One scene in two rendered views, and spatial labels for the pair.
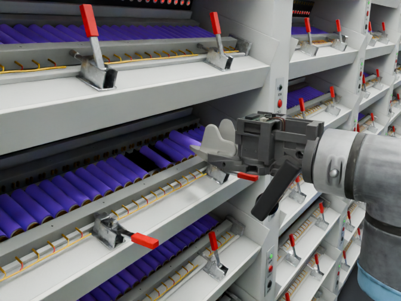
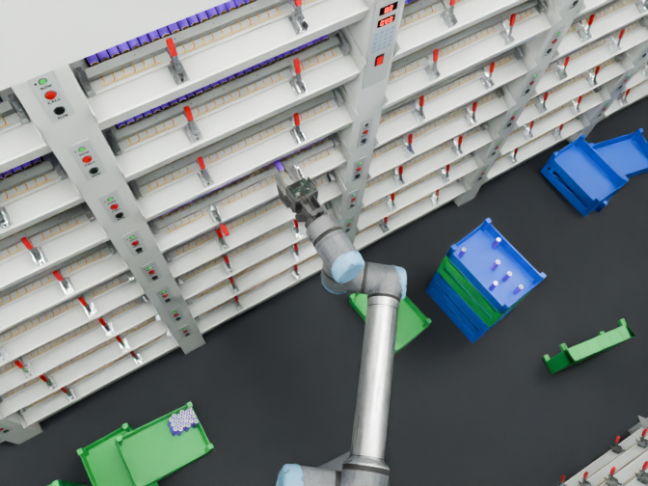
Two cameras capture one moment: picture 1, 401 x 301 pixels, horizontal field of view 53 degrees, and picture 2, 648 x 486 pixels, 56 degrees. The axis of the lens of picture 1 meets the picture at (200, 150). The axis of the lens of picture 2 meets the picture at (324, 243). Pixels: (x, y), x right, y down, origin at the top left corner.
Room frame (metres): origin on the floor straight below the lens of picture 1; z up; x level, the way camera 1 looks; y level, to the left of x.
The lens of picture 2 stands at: (-0.14, -0.43, 2.51)
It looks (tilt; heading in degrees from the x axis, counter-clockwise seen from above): 65 degrees down; 20
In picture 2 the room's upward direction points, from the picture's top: 6 degrees clockwise
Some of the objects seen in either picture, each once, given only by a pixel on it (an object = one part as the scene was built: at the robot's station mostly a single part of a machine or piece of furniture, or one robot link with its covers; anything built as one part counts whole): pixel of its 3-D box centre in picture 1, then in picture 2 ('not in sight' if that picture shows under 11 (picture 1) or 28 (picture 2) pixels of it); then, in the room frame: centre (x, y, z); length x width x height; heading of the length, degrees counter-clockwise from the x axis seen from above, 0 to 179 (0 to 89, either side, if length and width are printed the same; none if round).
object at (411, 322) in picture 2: not in sight; (389, 311); (0.76, -0.44, 0.04); 0.30 x 0.20 x 0.08; 65
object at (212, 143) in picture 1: (210, 142); (281, 178); (0.61, -0.02, 1.05); 0.09 x 0.03 x 0.06; 61
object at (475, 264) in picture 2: not in sight; (495, 265); (0.96, -0.72, 0.44); 0.30 x 0.20 x 0.08; 64
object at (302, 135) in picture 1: (279, 147); (307, 203); (0.57, -0.12, 1.05); 0.12 x 0.08 x 0.09; 57
